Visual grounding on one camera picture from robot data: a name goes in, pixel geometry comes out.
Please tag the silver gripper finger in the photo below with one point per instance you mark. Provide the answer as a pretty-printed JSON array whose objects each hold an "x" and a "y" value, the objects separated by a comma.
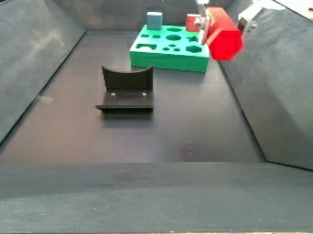
[
  {"x": 202, "y": 20},
  {"x": 247, "y": 14}
]

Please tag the red hexagon prism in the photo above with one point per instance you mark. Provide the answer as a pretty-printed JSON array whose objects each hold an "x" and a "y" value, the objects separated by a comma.
[{"x": 223, "y": 36}]

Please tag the salmon red rounded block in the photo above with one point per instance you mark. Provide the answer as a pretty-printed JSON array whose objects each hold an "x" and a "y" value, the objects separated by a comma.
[{"x": 190, "y": 23}]

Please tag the blue rectangular block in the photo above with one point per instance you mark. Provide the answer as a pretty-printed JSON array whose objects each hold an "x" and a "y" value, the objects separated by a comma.
[{"x": 154, "y": 20}]

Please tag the green foam shape-sorter block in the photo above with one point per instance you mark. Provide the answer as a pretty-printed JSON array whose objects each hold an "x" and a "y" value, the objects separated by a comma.
[{"x": 170, "y": 48}]

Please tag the black curved stand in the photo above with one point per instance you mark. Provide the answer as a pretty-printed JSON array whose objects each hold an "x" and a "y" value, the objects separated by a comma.
[{"x": 128, "y": 90}]

